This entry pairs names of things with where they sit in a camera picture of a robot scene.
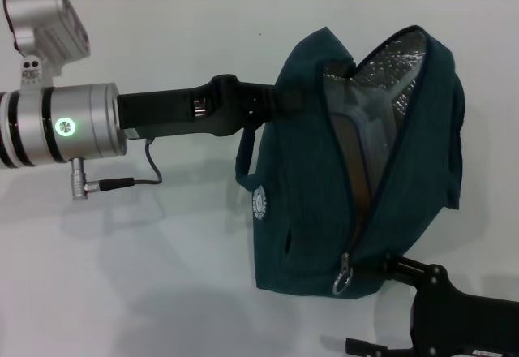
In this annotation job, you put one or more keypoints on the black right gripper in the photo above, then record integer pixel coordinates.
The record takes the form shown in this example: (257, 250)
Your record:
(466, 324)

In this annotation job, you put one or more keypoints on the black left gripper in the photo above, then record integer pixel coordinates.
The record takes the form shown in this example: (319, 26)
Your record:
(162, 111)

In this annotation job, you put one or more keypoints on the clear blue-rimmed plastic food container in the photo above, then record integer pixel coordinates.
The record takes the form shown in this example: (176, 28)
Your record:
(365, 105)

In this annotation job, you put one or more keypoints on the dark teal insulated lunch bag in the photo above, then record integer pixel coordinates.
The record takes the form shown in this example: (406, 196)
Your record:
(308, 211)

